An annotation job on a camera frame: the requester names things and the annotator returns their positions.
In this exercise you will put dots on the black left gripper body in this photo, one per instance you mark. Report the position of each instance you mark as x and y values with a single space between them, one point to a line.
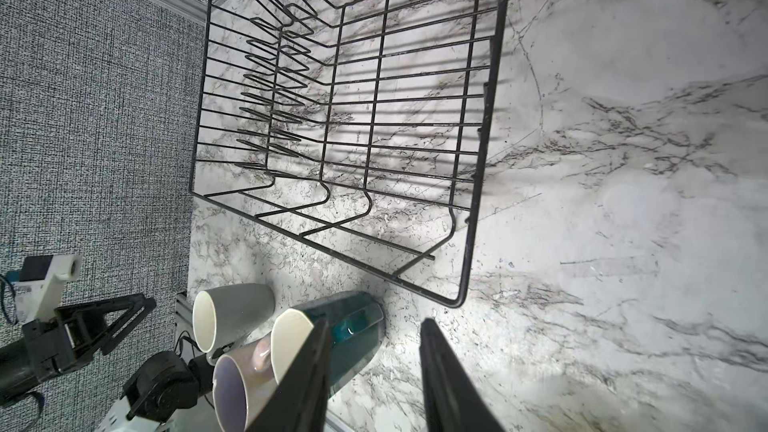
67 342

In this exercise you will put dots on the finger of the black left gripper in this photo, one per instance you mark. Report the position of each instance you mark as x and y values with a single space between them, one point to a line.
111 320

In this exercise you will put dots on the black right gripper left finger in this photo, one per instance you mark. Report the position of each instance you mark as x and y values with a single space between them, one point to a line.
301 366

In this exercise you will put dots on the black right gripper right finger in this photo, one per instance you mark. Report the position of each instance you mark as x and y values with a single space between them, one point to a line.
451 402

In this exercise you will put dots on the pink iridescent mug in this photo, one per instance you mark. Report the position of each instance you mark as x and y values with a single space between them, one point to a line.
243 383

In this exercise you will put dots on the dark green mug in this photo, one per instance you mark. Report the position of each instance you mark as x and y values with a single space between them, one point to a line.
357 328

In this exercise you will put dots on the grey ceramic mug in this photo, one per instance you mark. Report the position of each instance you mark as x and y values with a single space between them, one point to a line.
225 314

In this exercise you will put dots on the black wire dish rack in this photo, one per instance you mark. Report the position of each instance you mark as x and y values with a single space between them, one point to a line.
357 128

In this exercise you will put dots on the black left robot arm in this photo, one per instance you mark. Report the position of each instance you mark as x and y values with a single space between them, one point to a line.
164 383

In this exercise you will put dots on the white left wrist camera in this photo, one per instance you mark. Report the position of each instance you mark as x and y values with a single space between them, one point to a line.
40 285

